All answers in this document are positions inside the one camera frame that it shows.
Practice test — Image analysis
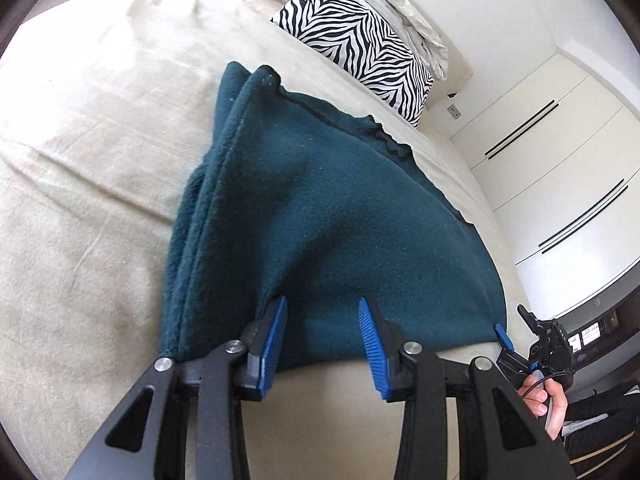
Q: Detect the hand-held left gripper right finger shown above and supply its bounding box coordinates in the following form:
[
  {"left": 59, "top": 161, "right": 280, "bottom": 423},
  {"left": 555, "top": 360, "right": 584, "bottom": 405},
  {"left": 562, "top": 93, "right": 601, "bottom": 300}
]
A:
[{"left": 357, "top": 297, "right": 576, "bottom": 480}]

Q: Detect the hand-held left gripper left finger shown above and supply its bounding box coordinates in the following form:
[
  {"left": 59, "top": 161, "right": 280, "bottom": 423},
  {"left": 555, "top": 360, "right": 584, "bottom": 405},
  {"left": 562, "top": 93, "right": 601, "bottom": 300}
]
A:
[{"left": 65, "top": 296, "right": 288, "bottom": 480}]

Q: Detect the dark green knit sweater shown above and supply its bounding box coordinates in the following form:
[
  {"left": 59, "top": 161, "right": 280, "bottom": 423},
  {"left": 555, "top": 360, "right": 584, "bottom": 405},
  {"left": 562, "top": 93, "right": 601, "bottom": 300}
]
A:
[{"left": 159, "top": 61, "right": 506, "bottom": 373}]

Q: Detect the person's right hand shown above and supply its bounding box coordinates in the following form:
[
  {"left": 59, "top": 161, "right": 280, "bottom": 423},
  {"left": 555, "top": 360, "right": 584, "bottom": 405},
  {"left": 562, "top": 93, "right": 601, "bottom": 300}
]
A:
[{"left": 520, "top": 375, "right": 568, "bottom": 438}]

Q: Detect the person's dark clothing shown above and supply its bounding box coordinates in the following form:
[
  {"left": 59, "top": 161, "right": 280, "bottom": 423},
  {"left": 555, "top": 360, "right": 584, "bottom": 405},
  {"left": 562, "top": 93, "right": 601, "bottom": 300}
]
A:
[{"left": 557, "top": 382, "right": 640, "bottom": 480}]

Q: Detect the white wardrobe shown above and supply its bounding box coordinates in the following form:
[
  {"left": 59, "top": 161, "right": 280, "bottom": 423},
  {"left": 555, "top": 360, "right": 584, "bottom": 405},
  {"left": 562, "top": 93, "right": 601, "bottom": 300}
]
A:
[{"left": 450, "top": 45, "right": 640, "bottom": 321}]

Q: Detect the beige bed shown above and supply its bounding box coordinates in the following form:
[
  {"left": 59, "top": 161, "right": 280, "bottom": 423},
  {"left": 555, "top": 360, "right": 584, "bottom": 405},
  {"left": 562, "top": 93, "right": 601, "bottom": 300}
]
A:
[{"left": 0, "top": 0, "right": 531, "bottom": 480}]

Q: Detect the beige padded headboard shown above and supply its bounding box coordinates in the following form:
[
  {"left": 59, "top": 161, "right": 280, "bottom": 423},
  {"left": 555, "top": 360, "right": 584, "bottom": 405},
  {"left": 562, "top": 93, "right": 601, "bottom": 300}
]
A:
[{"left": 320, "top": 0, "right": 476, "bottom": 98}]

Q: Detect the zebra print pillow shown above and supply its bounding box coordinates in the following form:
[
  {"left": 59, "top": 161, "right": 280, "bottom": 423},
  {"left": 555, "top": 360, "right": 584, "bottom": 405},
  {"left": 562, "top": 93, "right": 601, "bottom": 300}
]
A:
[{"left": 271, "top": 0, "right": 435, "bottom": 128}]

